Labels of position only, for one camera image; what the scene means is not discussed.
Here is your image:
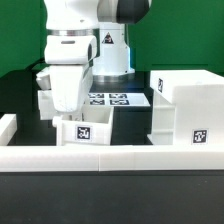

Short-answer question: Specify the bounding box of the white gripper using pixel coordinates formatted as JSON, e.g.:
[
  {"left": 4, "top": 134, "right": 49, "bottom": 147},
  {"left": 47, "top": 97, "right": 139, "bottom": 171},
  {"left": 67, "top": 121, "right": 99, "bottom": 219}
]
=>
[{"left": 36, "top": 35, "right": 97, "bottom": 113}]

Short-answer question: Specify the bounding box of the white front drawer box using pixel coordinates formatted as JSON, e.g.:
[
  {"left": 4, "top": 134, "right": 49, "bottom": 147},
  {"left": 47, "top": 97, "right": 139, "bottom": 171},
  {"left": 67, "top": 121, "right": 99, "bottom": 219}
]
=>
[{"left": 52, "top": 105, "right": 114, "bottom": 146}]

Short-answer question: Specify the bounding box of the white drawer box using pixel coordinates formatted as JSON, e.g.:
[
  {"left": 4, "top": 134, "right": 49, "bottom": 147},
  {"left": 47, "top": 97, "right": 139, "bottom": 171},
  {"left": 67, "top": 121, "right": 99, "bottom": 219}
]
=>
[
  {"left": 52, "top": 105, "right": 114, "bottom": 146},
  {"left": 37, "top": 90, "right": 85, "bottom": 120}
]

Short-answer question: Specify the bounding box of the white drawer cabinet frame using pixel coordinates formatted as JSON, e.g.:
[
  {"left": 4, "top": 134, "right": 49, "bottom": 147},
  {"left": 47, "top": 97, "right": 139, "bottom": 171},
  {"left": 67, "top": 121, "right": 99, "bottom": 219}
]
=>
[{"left": 148, "top": 70, "right": 224, "bottom": 145}]

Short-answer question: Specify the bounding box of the white rear drawer box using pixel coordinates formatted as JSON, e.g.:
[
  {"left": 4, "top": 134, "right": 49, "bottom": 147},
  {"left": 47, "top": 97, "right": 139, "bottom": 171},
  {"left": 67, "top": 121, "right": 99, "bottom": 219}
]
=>
[{"left": 37, "top": 90, "right": 85, "bottom": 120}]

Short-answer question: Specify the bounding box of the white marker sheet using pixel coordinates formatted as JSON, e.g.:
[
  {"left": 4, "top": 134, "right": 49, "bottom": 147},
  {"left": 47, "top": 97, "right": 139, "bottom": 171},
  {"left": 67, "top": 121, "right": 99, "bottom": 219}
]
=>
[{"left": 86, "top": 93, "right": 150, "bottom": 107}]

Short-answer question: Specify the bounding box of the white left fence piece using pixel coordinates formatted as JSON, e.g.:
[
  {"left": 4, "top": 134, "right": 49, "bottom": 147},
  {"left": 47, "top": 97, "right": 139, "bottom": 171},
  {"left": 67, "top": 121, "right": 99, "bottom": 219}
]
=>
[{"left": 0, "top": 114, "right": 17, "bottom": 146}]

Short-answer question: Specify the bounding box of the white front fence rail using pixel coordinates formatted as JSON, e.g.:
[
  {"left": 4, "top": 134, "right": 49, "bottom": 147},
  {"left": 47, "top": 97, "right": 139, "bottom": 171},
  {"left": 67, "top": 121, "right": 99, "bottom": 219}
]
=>
[{"left": 0, "top": 145, "right": 224, "bottom": 172}]

